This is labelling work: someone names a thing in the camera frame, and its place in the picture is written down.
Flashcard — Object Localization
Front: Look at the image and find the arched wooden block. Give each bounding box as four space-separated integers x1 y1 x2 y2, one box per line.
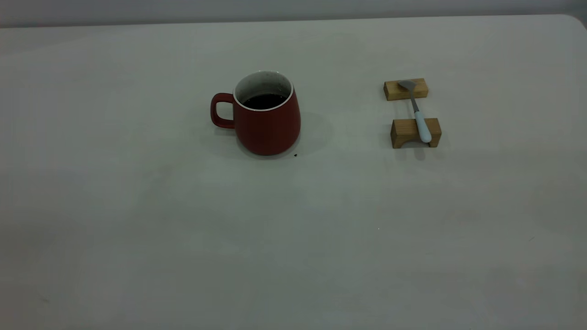
391 118 442 149

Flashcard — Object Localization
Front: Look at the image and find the spoon with pale blue handle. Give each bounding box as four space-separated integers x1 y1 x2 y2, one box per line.
397 80 432 143

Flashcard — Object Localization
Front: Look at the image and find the red ceramic mug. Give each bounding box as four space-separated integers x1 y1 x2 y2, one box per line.
210 71 302 156

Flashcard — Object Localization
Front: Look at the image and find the rectangular wooden block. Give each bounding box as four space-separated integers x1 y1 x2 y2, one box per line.
384 78 429 101

